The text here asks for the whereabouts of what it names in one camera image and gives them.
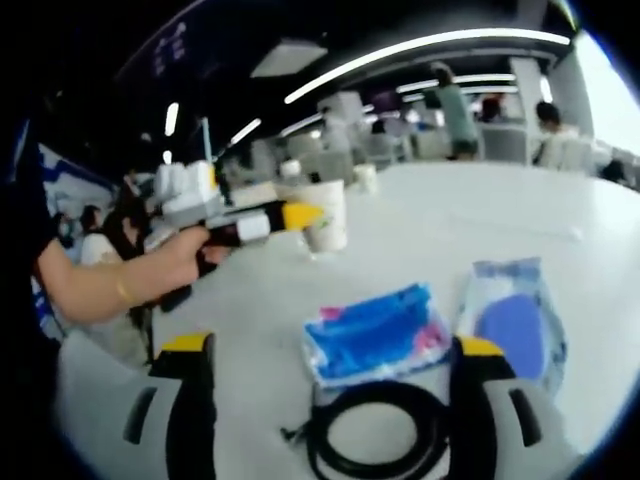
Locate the clear packet with blue pad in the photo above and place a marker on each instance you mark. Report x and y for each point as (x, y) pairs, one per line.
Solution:
(510, 320)

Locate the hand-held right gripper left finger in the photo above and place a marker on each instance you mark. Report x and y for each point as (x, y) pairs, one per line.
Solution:
(192, 400)

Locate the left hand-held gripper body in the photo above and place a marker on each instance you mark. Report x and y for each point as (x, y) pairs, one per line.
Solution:
(187, 192)

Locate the long ceiling light strip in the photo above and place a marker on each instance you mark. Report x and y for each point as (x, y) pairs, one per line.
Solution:
(425, 42)

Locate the blue and pink packet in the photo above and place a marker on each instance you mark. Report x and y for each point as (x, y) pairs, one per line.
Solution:
(370, 335)

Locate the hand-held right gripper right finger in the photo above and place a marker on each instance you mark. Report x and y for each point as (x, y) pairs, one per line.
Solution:
(475, 400)

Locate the paper cup green print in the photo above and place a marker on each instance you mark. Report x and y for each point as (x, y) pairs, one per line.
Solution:
(330, 220)

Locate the blue and white banner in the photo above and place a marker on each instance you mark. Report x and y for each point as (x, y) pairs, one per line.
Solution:
(70, 185)

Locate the person's left hand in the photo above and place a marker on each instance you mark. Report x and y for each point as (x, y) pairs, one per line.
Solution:
(172, 265)

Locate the plain white paper cup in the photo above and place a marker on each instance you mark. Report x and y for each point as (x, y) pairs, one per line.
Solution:
(366, 179)

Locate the ceiling air conditioner panel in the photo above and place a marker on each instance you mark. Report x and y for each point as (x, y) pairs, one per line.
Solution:
(287, 59)

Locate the white table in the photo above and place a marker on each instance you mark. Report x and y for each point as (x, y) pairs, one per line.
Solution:
(425, 225)

